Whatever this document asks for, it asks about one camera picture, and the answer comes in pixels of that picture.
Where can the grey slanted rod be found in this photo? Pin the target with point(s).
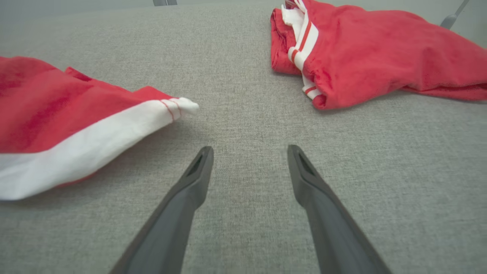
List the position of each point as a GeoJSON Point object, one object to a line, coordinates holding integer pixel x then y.
{"type": "Point", "coordinates": [449, 21]}

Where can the grey fabric sofa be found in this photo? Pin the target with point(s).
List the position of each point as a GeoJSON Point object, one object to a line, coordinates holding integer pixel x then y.
{"type": "Point", "coordinates": [243, 114]}

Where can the red shorts with white stripe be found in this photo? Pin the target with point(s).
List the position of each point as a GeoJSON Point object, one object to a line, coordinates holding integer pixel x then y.
{"type": "Point", "coordinates": [57, 121]}

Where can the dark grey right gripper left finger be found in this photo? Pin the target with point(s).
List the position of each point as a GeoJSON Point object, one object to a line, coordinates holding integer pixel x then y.
{"type": "Point", "coordinates": [179, 213]}

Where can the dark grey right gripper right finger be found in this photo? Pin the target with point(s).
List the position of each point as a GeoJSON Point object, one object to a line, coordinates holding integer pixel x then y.
{"type": "Point", "coordinates": [327, 217]}

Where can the red Bulls jersey white sleeves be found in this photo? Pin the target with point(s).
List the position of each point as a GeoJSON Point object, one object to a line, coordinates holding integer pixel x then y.
{"type": "Point", "coordinates": [380, 57]}

